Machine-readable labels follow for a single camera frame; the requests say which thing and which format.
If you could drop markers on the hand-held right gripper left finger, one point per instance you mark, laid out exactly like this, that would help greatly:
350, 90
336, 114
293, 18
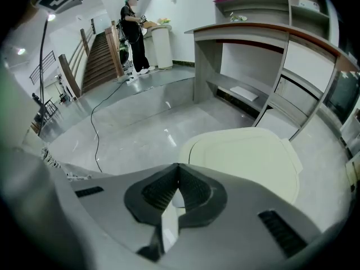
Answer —
107, 212

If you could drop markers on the grey wooden desk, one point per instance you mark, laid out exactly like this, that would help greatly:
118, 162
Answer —
208, 66

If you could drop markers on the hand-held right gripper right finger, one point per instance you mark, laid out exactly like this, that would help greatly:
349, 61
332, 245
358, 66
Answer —
239, 235

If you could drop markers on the brown cardboard box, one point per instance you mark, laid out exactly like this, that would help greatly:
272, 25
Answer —
150, 24

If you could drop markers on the white cylindrical pedestal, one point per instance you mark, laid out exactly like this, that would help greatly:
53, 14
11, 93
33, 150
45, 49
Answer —
149, 49
163, 46

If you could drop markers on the black double door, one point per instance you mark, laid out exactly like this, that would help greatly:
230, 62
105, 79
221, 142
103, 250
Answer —
344, 97

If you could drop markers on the pink flowers in vase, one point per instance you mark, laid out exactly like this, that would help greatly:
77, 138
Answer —
163, 20

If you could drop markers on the white flat tray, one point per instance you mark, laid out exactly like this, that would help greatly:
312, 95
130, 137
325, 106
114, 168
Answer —
244, 93

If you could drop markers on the white power strip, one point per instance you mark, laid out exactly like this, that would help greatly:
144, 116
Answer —
130, 80

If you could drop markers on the brown wooden staircase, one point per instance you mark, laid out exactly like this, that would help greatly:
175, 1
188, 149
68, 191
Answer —
98, 60

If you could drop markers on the black metal railing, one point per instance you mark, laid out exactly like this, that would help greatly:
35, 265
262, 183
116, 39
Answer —
49, 60

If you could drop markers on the cream pedal trash bin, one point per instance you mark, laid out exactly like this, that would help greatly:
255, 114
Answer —
247, 156

